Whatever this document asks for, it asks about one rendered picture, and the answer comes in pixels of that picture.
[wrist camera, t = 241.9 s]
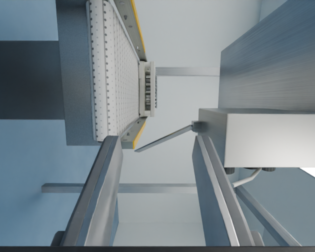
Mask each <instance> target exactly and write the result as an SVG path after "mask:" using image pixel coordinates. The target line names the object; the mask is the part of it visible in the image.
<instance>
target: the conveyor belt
mask: <svg viewBox="0 0 315 252"><path fill-rule="evenodd" d="M86 22H87V40H88V59H89V78H90V97H91V115H92V134H93V140H94V141H103V140H104V138H105V137H106V136H121V135H122V134H123V133H124V132H125V131H126V130H127V129H128V128H129V127H130V126H131V125H132V124H133V123H134V122H135V121H136V120H137V119H139V118H140V117H139V111H140V79H139V60H138V58H137V56H136V54H135V51H134V49H133V47H132V45H131V43H130V41H129V39H128V37H127V34H126V32H125V30H124V28H123V26H122V24H121V22H120V20H119V18H118V15H117V13H116V11H115V9H114V7H113V6H112V5H111V4H110V3H109V2H107V1H104V0H88V1H87V2H86Z"/></svg>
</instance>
